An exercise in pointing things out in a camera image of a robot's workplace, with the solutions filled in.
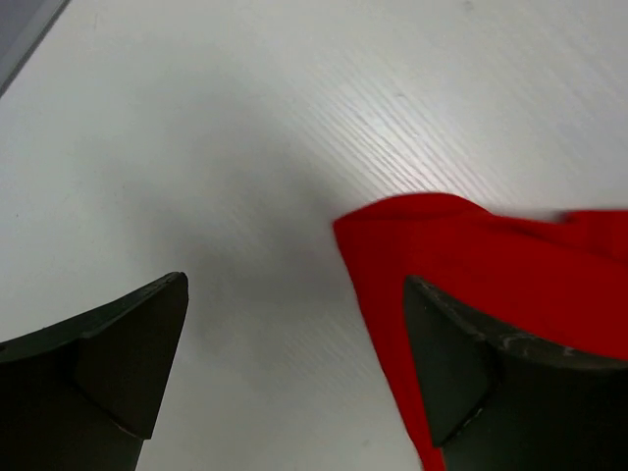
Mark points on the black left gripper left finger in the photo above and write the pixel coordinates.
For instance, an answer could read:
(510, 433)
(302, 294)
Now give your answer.
(85, 393)

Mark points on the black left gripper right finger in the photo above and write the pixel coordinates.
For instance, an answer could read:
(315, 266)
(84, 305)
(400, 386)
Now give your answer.
(499, 398)

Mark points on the red t-shirt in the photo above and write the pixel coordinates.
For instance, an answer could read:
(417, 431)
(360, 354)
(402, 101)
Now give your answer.
(564, 280)

